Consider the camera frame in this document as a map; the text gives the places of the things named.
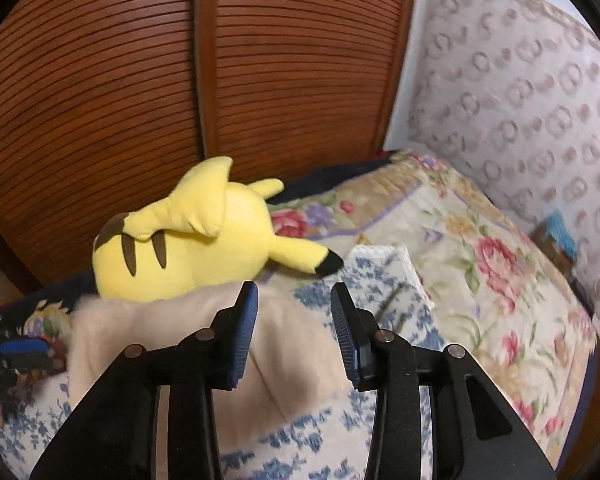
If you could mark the peach printed t-shirt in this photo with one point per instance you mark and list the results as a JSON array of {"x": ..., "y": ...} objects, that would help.
[{"x": 290, "y": 350}]

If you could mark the circle print sheer curtain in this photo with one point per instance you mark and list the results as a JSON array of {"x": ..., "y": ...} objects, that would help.
[{"x": 520, "y": 110}]

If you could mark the wooden louvred wardrobe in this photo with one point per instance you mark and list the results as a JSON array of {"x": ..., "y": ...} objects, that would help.
[{"x": 130, "y": 85}]

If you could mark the floral blanket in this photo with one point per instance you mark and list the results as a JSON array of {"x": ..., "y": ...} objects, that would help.
[{"x": 480, "y": 260}]

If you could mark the yellow plush toy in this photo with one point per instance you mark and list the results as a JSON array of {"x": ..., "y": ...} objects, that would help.
[{"x": 240, "y": 220}]

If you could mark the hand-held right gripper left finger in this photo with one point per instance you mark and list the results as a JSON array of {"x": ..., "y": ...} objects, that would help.
[{"x": 242, "y": 335}]

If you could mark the blue floral bed sheet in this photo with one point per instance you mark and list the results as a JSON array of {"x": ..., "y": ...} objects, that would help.
[{"x": 390, "y": 300}]

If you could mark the blue cloth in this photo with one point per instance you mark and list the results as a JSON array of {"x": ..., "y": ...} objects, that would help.
[{"x": 562, "y": 232}]

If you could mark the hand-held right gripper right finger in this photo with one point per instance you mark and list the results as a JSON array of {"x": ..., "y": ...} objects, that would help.
[{"x": 345, "y": 335}]

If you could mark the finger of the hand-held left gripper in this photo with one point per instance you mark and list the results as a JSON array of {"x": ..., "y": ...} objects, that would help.
[
  {"x": 22, "y": 347},
  {"x": 35, "y": 363}
]

